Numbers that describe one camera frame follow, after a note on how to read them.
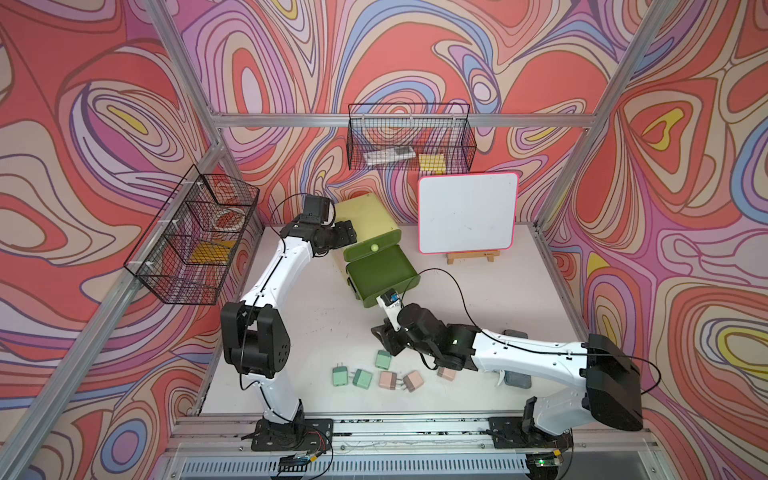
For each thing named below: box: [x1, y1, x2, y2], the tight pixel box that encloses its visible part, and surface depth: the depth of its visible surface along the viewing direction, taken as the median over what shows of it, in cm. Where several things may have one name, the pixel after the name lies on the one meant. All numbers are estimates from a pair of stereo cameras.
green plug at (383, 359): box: [375, 350, 392, 370], surface depth 86 cm
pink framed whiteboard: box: [417, 172, 519, 254], surface depth 103 cm
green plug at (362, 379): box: [352, 369, 373, 390], surface depth 82 cm
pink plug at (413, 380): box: [403, 370, 424, 393], surface depth 82 cm
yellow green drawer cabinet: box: [335, 193, 399, 242], surface depth 93 cm
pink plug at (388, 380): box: [378, 371, 403, 390], surface depth 82 cm
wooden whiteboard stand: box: [446, 250, 501, 265], surface depth 107 cm
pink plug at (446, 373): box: [436, 366, 456, 381], surface depth 83 cm
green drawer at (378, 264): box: [343, 229, 420, 307], surface depth 94 cm
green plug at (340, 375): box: [332, 362, 348, 386], surface depth 84 cm
